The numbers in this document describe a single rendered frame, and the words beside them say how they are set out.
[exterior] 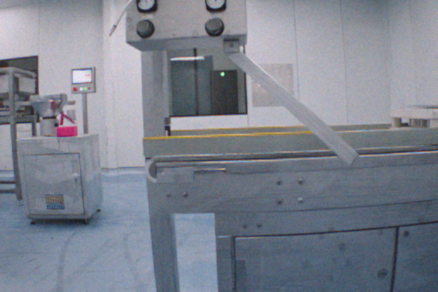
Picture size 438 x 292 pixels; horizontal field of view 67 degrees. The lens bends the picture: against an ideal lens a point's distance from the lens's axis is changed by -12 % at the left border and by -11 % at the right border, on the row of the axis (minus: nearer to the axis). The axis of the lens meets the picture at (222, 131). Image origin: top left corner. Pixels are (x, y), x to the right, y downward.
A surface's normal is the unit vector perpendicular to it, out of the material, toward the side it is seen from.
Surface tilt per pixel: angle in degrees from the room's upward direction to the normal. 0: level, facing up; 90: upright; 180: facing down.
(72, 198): 89
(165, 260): 90
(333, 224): 90
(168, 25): 90
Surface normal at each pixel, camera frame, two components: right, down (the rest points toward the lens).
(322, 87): 0.08, 0.05
